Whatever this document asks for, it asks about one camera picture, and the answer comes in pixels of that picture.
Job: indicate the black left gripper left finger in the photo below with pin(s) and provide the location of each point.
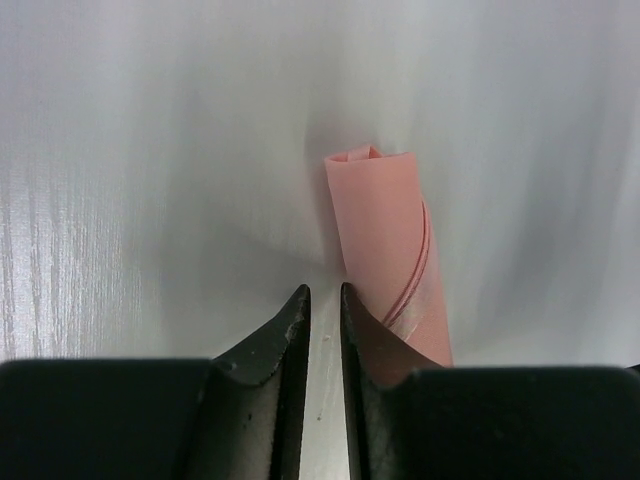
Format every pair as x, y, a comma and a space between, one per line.
236, 416

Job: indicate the pink cloth napkin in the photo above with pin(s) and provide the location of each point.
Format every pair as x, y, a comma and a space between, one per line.
392, 304

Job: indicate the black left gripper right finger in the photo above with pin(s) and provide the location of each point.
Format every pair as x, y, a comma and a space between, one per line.
407, 417

